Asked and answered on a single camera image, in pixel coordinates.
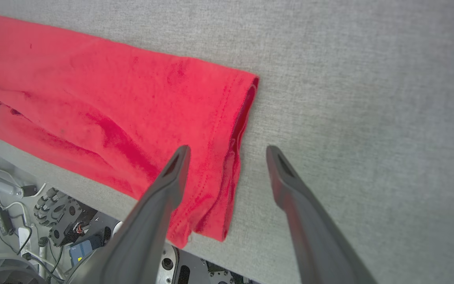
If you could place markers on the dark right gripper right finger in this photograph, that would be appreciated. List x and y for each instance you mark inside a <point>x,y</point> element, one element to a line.
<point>313,232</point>

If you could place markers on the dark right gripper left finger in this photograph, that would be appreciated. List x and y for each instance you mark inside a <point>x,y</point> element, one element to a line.
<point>148,228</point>

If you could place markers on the red and white jersey garment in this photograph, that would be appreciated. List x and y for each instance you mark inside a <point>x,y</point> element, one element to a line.
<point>105,106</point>

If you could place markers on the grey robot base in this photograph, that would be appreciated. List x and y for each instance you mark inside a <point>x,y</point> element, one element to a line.
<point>2,270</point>

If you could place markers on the small blue box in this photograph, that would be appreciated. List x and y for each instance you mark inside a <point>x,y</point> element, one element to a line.
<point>83,250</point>

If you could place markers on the black mecanum wheel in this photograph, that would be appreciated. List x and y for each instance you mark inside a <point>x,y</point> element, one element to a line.
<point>67,219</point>

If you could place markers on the black power adapter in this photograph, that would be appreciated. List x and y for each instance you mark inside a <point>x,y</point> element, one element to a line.
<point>28,190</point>

